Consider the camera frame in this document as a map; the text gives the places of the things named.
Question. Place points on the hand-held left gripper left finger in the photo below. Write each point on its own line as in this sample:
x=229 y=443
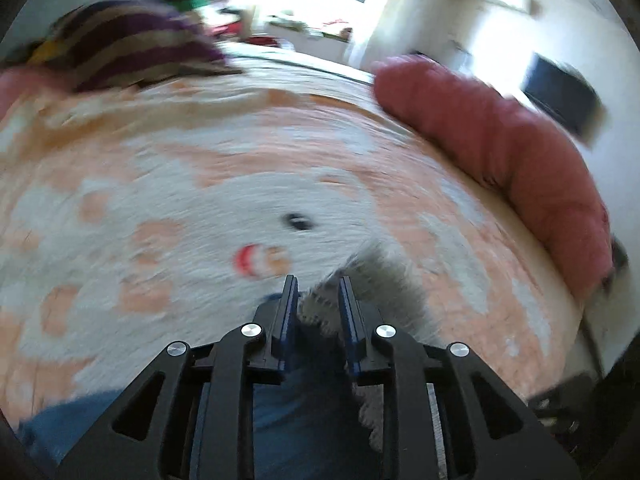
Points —
x=289 y=310

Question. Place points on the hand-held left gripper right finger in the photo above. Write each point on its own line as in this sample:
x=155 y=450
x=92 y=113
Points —
x=347 y=310

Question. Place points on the blue denim pants lace trim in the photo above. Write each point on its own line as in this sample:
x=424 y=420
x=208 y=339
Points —
x=300 y=425

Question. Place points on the orange white fleece blanket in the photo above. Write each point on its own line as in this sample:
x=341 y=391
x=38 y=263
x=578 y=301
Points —
x=200 y=170

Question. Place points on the rolled pink quilt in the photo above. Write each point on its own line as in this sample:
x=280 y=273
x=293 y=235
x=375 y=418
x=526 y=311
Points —
x=500 y=135

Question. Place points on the pile of clothes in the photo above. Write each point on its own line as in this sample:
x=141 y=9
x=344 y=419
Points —
x=240 y=15

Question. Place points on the white curtain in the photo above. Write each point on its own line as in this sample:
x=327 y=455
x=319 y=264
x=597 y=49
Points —
x=380 y=10

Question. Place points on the dark monitor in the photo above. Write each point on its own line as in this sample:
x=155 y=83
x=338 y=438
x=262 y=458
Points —
x=565 y=95

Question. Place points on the purple striped pillow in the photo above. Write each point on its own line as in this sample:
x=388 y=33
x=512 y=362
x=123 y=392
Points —
x=130 y=45

